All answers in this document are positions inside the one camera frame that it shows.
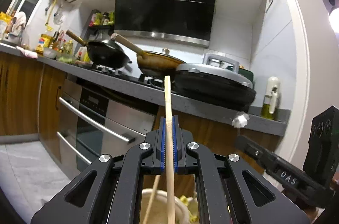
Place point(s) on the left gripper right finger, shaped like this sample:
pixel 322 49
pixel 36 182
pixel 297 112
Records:
pixel 183 163

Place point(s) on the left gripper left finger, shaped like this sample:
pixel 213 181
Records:
pixel 156 162

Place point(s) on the wooden chopstick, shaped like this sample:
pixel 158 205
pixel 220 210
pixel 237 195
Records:
pixel 169 153
pixel 151 199

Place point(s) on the wooden chopstick in holder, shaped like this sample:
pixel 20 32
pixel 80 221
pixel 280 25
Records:
pixel 151 199

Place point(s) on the yellow plastic utensil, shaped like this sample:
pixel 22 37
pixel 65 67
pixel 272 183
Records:
pixel 192 204

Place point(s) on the cream ceramic utensil holder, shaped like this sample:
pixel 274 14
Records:
pixel 158 212

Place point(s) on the stainless built-in oven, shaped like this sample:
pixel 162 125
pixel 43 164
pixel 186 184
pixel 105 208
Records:
pixel 95 120

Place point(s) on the black electric griddle pan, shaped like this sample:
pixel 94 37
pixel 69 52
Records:
pixel 215 81

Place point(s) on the black range hood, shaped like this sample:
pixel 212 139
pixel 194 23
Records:
pixel 186 21

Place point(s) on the yellow cooking oil bottle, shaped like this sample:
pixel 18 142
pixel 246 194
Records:
pixel 44 41

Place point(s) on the black wok wooden handle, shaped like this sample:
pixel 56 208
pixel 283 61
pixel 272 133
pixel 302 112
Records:
pixel 104 52

